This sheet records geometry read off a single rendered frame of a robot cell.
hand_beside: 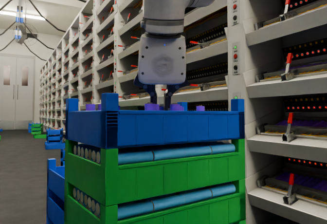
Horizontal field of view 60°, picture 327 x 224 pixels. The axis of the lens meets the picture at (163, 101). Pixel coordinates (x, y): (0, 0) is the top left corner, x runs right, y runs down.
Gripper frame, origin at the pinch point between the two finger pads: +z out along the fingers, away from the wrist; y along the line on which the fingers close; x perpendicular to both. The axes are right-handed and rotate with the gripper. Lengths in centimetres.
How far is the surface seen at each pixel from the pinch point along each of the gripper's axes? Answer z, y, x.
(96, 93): 80, -48, 215
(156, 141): -1.7, -2.0, -20.2
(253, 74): 4, 37, 38
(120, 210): 6.4, -7.5, -26.3
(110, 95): -9.8, -9.0, -20.8
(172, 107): -4.3, 1.0, -12.9
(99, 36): 27, -45, 241
